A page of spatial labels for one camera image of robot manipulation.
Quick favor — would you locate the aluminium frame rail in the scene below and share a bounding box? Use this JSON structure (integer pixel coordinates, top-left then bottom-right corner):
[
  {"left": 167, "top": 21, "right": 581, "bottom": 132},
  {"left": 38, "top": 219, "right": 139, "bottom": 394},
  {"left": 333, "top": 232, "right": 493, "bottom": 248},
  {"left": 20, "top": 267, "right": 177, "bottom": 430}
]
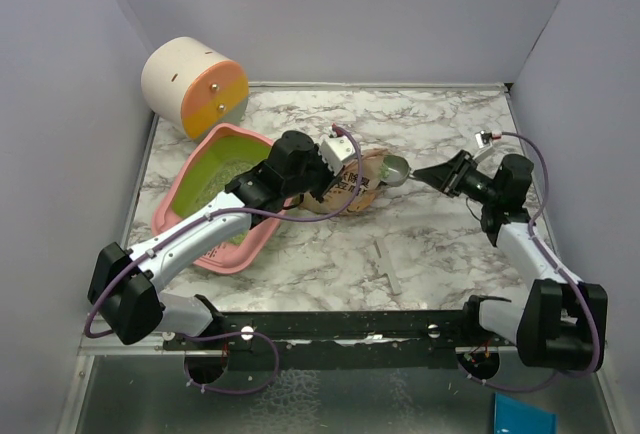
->
[{"left": 78, "top": 333, "right": 164, "bottom": 356}]

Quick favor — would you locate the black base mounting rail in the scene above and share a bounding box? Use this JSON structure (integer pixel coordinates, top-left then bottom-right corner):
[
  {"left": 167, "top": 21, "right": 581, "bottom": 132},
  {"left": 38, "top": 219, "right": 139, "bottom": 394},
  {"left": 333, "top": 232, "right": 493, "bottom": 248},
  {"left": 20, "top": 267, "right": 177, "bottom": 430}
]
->
[{"left": 163, "top": 310, "right": 512, "bottom": 371}]

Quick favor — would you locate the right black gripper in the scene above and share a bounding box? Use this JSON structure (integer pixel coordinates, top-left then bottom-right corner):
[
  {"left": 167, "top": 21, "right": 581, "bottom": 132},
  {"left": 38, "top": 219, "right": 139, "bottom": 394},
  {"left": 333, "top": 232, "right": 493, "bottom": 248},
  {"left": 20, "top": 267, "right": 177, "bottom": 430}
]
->
[{"left": 415, "top": 150, "right": 500, "bottom": 205}]

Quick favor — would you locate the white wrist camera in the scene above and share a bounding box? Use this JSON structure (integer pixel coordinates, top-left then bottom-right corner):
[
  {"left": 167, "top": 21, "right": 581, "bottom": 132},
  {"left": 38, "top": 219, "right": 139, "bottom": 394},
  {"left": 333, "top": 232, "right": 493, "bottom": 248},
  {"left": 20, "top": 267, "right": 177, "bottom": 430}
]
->
[
  {"left": 473, "top": 130, "right": 503, "bottom": 164},
  {"left": 319, "top": 136, "right": 358, "bottom": 175}
]

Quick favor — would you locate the pink litter box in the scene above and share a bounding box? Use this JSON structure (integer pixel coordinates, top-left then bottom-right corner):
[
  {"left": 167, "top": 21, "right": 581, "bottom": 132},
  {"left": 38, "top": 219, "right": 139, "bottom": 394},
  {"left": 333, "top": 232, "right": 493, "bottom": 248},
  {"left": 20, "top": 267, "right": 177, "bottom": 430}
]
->
[{"left": 151, "top": 123, "right": 280, "bottom": 275}]

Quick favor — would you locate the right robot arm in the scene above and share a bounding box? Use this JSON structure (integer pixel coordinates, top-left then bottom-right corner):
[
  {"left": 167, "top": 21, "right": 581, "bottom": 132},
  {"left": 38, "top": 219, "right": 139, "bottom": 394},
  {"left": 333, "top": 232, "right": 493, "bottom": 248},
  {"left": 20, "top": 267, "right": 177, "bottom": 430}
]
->
[{"left": 413, "top": 150, "right": 608, "bottom": 372}]

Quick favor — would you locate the blue plastic object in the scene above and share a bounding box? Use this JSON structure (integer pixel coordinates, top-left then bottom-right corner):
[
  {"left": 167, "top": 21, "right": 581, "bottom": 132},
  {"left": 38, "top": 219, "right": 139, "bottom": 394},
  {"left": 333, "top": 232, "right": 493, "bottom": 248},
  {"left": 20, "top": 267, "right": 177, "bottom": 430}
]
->
[{"left": 493, "top": 394, "right": 557, "bottom": 434}]

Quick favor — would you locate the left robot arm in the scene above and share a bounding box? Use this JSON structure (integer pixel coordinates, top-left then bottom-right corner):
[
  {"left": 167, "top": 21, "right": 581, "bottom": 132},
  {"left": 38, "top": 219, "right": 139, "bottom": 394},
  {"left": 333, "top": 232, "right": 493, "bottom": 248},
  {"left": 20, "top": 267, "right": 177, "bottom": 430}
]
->
[{"left": 84, "top": 127, "right": 361, "bottom": 349}]

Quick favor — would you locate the cream orange cylindrical container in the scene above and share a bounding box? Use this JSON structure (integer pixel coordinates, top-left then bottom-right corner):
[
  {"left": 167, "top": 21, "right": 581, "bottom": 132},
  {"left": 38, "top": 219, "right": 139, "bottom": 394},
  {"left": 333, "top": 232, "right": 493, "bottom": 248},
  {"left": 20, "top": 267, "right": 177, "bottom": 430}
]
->
[{"left": 140, "top": 37, "right": 249, "bottom": 141}]

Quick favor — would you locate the clear bag sealing clip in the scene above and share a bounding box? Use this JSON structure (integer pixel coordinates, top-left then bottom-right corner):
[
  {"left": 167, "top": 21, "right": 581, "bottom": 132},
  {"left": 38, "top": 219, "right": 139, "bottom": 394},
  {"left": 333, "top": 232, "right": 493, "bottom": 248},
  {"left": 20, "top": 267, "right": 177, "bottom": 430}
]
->
[{"left": 374, "top": 238, "right": 402, "bottom": 296}]

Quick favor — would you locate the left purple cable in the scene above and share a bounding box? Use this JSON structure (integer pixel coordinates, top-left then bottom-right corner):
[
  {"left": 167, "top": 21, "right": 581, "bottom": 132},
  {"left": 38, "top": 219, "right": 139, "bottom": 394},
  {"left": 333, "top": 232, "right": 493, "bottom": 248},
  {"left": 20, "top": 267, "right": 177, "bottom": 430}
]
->
[{"left": 83, "top": 124, "right": 362, "bottom": 395}]

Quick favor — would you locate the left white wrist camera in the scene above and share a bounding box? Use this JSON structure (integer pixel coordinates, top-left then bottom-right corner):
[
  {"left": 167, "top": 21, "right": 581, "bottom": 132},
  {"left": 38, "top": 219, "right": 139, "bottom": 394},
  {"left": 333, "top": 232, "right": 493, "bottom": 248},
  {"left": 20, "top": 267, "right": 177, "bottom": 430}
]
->
[{"left": 319, "top": 136, "right": 358, "bottom": 175}]

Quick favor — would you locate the beige cat litter bag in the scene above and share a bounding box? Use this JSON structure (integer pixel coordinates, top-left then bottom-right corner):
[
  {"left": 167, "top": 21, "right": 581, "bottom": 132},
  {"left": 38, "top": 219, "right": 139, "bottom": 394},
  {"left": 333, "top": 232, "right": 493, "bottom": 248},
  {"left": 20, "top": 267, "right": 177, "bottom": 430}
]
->
[{"left": 299, "top": 147, "right": 396, "bottom": 216}]

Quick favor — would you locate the metal litter scoop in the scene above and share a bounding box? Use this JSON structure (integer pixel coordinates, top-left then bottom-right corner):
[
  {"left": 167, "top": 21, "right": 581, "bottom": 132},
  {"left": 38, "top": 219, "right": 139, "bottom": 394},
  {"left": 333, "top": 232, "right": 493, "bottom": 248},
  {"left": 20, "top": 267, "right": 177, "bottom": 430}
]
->
[{"left": 379, "top": 154, "right": 412, "bottom": 187}]

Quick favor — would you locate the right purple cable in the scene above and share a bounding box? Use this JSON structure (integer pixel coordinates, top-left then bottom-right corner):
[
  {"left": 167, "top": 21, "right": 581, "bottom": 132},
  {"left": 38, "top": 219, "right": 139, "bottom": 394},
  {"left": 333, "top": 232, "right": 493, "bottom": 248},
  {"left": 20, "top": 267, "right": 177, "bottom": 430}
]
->
[{"left": 459, "top": 131, "right": 604, "bottom": 394}]

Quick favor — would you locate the purple cable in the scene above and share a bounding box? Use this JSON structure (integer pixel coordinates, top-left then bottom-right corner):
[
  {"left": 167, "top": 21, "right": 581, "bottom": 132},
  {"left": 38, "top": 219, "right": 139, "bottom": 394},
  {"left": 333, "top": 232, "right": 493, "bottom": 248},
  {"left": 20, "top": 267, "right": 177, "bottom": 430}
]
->
[
  {"left": 459, "top": 131, "right": 604, "bottom": 394},
  {"left": 83, "top": 124, "right": 362, "bottom": 395}
]

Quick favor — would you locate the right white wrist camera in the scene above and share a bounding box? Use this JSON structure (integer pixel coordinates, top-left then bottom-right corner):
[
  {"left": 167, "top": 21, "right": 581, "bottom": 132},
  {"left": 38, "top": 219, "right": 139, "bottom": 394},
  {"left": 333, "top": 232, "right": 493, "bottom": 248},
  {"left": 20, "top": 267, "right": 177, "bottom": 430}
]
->
[{"left": 473, "top": 130, "right": 503, "bottom": 164}]

